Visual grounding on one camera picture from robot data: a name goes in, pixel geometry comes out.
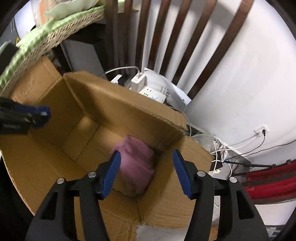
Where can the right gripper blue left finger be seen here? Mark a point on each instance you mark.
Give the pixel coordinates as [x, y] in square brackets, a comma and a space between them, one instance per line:
[55, 218]

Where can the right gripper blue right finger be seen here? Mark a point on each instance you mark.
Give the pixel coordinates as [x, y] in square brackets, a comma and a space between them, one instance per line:
[239, 218]

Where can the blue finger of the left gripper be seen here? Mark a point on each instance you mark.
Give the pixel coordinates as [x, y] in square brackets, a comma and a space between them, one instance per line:
[17, 118]

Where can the pink wrapper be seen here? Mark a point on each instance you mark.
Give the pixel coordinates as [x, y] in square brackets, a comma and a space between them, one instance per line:
[136, 168]

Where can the red mat roll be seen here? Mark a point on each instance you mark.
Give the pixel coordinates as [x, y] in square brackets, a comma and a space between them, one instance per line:
[270, 186]

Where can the green checkered tablecloth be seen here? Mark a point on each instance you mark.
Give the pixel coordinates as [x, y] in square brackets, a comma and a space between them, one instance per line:
[41, 40]

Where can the brown cardboard box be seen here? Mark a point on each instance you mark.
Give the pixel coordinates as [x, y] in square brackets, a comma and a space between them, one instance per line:
[90, 116]

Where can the pale green scalloped bowl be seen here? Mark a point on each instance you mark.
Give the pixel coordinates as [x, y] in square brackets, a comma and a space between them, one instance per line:
[67, 8]

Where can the white charger adapter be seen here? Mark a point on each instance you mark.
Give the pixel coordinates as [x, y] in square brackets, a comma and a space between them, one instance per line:
[138, 81]

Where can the white power strip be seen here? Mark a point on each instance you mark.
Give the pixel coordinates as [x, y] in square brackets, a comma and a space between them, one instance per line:
[152, 94]

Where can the dark wooden chair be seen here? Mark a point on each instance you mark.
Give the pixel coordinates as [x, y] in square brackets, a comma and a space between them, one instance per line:
[119, 40]

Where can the white wall socket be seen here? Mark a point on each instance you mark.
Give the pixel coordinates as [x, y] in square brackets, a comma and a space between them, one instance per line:
[262, 129]

